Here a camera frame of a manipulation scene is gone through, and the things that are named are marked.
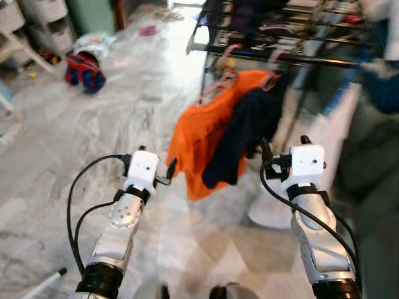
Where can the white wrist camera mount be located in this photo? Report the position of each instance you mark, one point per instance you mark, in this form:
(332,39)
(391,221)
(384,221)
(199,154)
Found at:
(307,163)
(142,169)

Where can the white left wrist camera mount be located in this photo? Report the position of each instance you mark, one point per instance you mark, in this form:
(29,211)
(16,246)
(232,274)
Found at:
(142,169)

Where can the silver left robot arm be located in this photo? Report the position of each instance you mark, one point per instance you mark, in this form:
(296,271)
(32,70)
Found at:
(121,230)

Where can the printed plastic bag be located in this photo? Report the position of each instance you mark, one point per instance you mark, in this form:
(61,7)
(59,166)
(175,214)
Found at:
(96,43)

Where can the robot left leg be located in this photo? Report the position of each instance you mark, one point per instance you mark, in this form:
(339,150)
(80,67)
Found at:
(164,293)

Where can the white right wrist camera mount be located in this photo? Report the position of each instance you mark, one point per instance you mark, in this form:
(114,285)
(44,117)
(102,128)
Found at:
(307,163)

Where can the robot leg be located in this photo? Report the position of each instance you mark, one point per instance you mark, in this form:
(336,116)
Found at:
(234,293)
(164,293)

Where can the green cabinet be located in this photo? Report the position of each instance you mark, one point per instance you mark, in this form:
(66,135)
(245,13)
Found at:
(90,14)

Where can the white garment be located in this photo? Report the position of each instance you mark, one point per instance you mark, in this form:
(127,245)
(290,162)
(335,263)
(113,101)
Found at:
(333,131)

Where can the magenta cloth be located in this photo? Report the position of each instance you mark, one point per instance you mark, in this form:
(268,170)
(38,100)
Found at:
(148,30)

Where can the brown wooden post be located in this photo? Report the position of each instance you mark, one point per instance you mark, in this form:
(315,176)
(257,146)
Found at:
(120,15)

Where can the dark green sofa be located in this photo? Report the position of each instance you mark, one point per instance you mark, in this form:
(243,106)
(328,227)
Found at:
(374,187)

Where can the navy blue garment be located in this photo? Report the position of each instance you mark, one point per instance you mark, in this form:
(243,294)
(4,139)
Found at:
(246,134)

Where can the white stick black tip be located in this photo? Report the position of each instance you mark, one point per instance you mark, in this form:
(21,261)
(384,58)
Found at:
(50,280)

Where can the black metal drying rack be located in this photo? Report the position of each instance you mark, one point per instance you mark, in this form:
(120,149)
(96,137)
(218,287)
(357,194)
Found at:
(293,58)

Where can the robot right leg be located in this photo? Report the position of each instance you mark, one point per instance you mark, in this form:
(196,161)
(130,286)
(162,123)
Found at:
(234,293)

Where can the beige cloth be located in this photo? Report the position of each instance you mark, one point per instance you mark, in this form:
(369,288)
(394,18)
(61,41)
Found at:
(168,14)

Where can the pink paper slip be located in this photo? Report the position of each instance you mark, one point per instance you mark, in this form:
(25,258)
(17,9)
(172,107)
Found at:
(121,62)

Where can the blue denim garment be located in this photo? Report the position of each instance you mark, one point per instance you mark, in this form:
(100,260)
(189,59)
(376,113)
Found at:
(383,87)

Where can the small yellow toy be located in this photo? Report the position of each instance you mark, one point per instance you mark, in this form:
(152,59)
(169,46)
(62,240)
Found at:
(32,73)

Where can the orange T-shirt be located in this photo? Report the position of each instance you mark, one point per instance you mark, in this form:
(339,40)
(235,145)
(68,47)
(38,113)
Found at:
(199,137)

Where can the pink plastic hanger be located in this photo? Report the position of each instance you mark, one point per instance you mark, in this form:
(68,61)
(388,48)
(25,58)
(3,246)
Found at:
(218,85)

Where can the red blue striped cloth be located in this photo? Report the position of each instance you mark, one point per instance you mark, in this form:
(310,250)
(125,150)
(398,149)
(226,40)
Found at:
(84,75)

